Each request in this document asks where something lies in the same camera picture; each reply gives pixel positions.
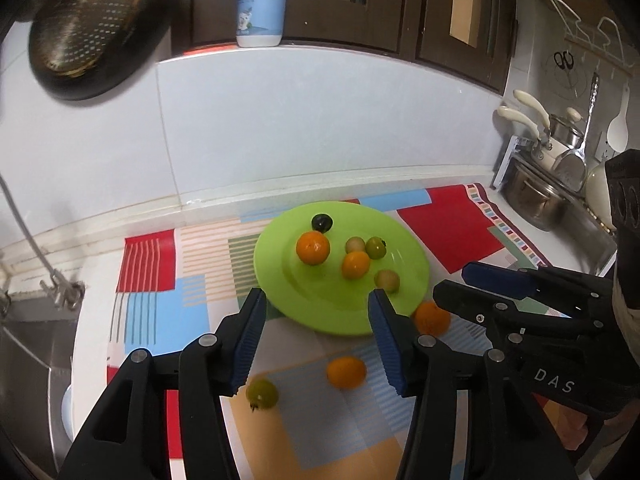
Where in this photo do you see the metal dish rack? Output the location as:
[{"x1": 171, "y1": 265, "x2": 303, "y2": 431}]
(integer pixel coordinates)
[{"x1": 492, "y1": 135, "x2": 621, "y2": 281}]

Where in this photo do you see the white ceramic kettle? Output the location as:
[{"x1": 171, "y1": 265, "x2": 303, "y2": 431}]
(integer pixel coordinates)
[{"x1": 585, "y1": 162, "x2": 618, "y2": 228}]

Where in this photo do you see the stainless steel pot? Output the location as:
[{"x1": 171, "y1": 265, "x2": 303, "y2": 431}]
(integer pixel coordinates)
[{"x1": 501, "y1": 162, "x2": 571, "y2": 232}]

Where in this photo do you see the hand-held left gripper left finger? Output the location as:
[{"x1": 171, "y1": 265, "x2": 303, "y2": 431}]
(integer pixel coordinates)
[{"x1": 59, "y1": 287, "x2": 268, "y2": 480}]

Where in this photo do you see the white wire rack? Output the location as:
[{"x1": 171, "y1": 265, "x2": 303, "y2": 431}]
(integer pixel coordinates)
[{"x1": 550, "y1": 0, "x2": 640, "y2": 68}]

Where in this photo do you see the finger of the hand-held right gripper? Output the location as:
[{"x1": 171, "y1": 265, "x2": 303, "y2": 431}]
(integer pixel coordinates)
[
  {"x1": 432, "y1": 280, "x2": 608, "y2": 356},
  {"x1": 461, "y1": 261, "x2": 613, "y2": 318}
]

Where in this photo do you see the cream handled saucepan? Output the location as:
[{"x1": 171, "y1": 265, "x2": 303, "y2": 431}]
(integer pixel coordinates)
[
  {"x1": 514, "y1": 90, "x2": 586, "y2": 148},
  {"x1": 496, "y1": 106, "x2": 558, "y2": 171}
]

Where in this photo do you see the person's right hand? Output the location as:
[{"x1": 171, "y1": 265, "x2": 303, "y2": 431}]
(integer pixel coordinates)
[{"x1": 547, "y1": 400, "x2": 608, "y2": 453}]

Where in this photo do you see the metal skimmer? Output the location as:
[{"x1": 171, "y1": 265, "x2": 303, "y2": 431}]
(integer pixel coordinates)
[{"x1": 554, "y1": 72, "x2": 600, "y2": 193}]

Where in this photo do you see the brass perforated colander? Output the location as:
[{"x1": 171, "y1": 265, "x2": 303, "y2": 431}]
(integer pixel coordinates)
[{"x1": 29, "y1": 0, "x2": 148, "y2": 77}]

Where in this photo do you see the green plate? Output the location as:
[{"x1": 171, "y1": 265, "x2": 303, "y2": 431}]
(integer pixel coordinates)
[{"x1": 253, "y1": 201, "x2": 432, "y2": 337}]

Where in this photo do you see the white bowl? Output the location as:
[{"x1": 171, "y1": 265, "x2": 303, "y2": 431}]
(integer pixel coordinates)
[{"x1": 61, "y1": 385, "x2": 76, "y2": 441}]

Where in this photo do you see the white rice paddle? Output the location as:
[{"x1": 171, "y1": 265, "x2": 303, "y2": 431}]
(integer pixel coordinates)
[{"x1": 606, "y1": 82, "x2": 631, "y2": 153}]

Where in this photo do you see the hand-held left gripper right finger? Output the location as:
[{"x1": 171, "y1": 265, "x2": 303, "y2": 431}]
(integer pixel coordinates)
[{"x1": 367, "y1": 287, "x2": 593, "y2": 480}]

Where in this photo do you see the black frying pan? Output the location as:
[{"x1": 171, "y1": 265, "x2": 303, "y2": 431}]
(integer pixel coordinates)
[{"x1": 27, "y1": 0, "x2": 173, "y2": 101}]

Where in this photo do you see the large orange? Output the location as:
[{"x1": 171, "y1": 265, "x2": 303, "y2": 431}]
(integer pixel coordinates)
[{"x1": 296, "y1": 230, "x2": 331, "y2": 267}]

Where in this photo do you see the stainless steel sink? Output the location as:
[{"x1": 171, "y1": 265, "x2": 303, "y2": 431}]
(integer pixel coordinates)
[{"x1": 0, "y1": 295, "x2": 81, "y2": 461}]

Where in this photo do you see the colourful patchwork table mat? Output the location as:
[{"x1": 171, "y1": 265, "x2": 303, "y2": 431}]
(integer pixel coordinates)
[{"x1": 106, "y1": 183, "x2": 556, "y2": 480}]

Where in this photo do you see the small orange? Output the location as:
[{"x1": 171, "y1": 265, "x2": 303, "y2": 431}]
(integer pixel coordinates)
[
  {"x1": 341, "y1": 250, "x2": 371, "y2": 281},
  {"x1": 326, "y1": 356, "x2": 367, "y2": 390},
  {"x1": 413, "y1": 301, "x2": 452, "y2": 337}
]

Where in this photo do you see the slim gooseneck faucet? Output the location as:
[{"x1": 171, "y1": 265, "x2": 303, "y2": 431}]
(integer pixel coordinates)
[{"x1": 0, "y1": 172, "x2": 86, "y2": 313}]

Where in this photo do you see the blue white pump bottle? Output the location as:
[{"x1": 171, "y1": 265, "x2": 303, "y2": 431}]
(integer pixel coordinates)
[{"x1": 236, "y1": 0, "x2": 290, "y2": 48}]

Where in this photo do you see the dark wooden cabinet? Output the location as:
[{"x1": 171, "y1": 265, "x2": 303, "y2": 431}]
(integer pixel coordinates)
[{"x1": 170, "y1": 0, "x2": 516, "y2": 97}]

